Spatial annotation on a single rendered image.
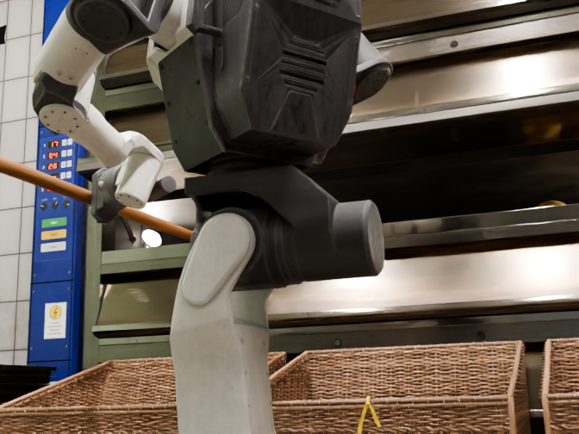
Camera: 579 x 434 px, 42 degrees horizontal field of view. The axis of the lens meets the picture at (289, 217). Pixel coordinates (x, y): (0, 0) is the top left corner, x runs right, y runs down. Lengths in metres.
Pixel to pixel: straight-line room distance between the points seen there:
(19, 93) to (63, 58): 1.42
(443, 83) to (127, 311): 1.10
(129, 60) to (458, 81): 1.03
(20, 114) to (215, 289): 1.68
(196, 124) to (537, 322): 1.09
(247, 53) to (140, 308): 1.30
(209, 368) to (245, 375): 0.05
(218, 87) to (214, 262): 0.25
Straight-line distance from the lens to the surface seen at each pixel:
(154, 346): 2.22
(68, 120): 1.36
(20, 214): 2.56
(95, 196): 1.72
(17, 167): 1.55
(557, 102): 1.89
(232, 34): 1.11
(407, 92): 2.11
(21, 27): 2.80
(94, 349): 2.33
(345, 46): 1.17
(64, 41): 1.27
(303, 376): 1.96
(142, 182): 1.53
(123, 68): 2.48
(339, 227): 1.07
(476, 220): 1.98
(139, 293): 2.28
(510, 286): 1.94
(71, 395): 2.11
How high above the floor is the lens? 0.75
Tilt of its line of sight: 13 degrees up
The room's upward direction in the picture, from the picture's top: 2 degrees counter-clockwise
